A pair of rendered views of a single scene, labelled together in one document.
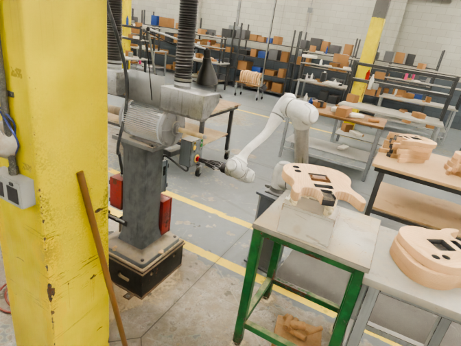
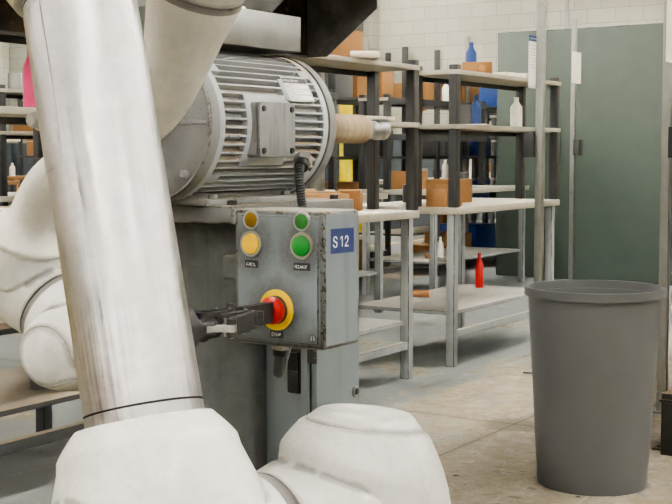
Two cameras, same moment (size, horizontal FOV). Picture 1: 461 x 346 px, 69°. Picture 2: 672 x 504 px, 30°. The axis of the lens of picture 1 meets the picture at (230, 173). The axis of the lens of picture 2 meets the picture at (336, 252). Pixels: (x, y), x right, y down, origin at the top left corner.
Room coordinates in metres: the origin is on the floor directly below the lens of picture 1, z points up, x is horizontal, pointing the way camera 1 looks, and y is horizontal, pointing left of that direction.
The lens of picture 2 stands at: (2.65, -1.52, 1.20)
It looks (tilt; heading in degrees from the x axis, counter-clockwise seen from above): 5 degrees down; 98
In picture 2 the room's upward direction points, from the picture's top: straight up
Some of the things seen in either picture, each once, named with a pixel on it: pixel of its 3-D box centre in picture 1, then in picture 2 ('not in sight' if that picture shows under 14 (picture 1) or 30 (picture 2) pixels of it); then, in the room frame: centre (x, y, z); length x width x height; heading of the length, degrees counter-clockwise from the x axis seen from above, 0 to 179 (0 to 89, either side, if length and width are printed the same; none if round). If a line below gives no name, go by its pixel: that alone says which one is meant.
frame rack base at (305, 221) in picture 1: (307, 220); not in sight; (1.55, -0.44, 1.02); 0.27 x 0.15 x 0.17; 69
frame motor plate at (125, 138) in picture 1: (144, 139); (241, 207); (2.17, 0.62, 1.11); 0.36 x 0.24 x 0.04; 65
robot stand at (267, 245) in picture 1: (270, 228); not in sight; (2.52, -0.42, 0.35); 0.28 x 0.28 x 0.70; 57
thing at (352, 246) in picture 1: (306, 273); not in sight; (1.71, -0.56, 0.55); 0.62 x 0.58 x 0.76; 65
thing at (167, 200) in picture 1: (155, 208); not in sight; (2.32, 0.55, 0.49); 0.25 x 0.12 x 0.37; 65
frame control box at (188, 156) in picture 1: (181, 152); (308, 290); (2.33, 0.38, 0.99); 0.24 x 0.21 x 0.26; 65
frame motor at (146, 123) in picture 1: (153, 121); (221, 126); (2.15, 0.56, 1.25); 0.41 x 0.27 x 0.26; 65
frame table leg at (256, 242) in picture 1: (247, 290); not in sight; (1.60, -0.21, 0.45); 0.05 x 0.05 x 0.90; 65
